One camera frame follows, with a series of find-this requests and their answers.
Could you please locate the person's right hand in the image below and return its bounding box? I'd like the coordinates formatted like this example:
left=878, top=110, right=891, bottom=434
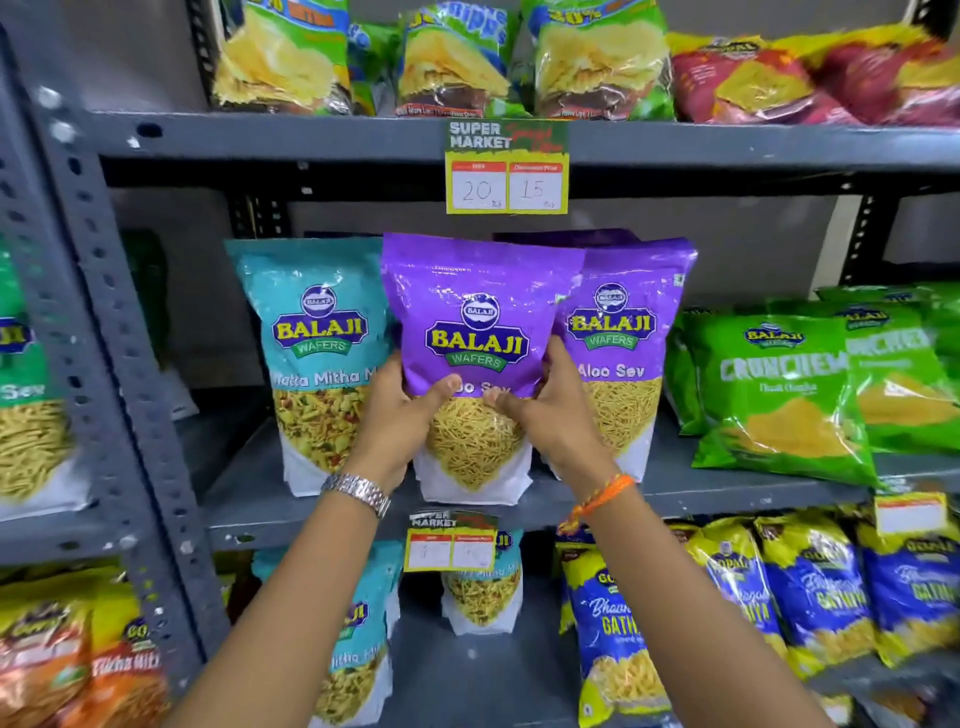
left=483, top=333, right=622, bottom=505

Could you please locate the person's left hand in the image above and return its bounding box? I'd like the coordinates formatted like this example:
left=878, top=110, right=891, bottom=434
left=343, top=351, right=464, bottom=498

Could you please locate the purple snack packet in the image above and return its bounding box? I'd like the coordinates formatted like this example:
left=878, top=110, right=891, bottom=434
left=549, top=237, right=699, bottom=483
left=379, top=231, right=587, bottom=507

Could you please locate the person's left forearm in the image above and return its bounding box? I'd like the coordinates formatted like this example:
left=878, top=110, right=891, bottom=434
left=161, top=487, right=391, bottom=728

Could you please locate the person's right forearm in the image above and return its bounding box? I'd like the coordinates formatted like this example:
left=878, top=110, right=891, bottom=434
left=573, top=483, right=835, bottom=728

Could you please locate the silver metal wristwatch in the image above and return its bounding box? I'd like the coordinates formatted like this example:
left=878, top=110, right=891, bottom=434
left=320, top=471, right=393, bottom=521

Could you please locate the teal snack packet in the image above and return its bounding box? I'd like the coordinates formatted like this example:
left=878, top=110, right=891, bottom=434
left=224, top=237, right=401, bottom=498
left=440, top=528, right=525, bottom=638
left=250, top=540, right=406, bottom=728

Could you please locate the yellow and green price tag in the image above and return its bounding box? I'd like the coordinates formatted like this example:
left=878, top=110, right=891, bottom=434
left=402, top=510, right=501, bottom=574
left=444, top=117, right=571, bottom=216
left=873, top=491, right=951, bottom=538

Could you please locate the green corn snack packet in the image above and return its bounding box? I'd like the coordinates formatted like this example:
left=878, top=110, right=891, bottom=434
left=678, top=310, right=880, bottom=490
left=816, top=283, right=960, bottom=456
left=663, top=315, right=708, bottom=438

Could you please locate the blue and yellow snack packet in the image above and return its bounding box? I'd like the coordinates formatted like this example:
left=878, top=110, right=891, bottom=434
left=666, top=517, right=790, bottom=663
left=753, top=508, right=880, bottom=681
left=556, top=538, right=674, bottom=728
left=853, top=507, right=960, bottom=670

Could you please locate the grey metal shelf rack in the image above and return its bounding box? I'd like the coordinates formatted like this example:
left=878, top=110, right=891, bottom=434
left=0, top=0, right=960, bottom=728

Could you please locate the green chips packet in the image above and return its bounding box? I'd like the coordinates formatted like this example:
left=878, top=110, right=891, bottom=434
left=348, top=21, right=403, bottom=118
left=520, top=0, right=677, bottom=123
left=211, top=0, right=354, bottom=117
left=395, top=0, right=528, bottom=120

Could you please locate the red and yellow snack packet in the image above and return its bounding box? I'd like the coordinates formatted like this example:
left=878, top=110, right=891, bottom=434
left=666, top=32, right=860, bottom=126
left=780, top=24, right=960, bottom=128

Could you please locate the orange snack packet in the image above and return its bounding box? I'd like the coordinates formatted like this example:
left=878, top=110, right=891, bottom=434
left=71, top=581, right=172, bottom=728
left=0, top=573, right=99, bottom=728

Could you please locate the green and white snack packet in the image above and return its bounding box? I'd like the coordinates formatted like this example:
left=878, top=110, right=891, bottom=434
left=0, top=238, right=93, bottom=524

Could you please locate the orange thread bracelet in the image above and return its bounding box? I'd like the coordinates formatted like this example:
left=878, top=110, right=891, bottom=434
left=555, top=472, right=638, bottom=538

